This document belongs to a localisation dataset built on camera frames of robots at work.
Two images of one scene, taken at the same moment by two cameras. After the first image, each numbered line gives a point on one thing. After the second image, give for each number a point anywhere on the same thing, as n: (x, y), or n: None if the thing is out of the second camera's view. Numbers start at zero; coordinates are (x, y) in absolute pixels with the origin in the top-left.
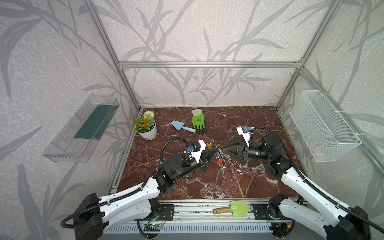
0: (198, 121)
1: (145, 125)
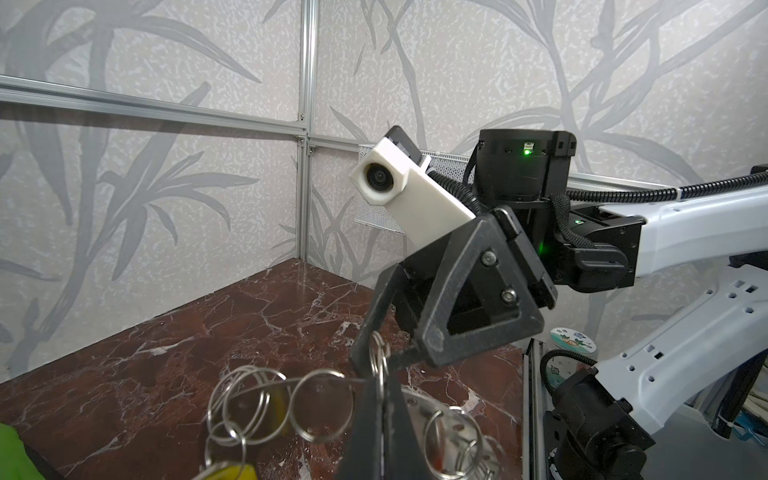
0: (45, 468)
1: None
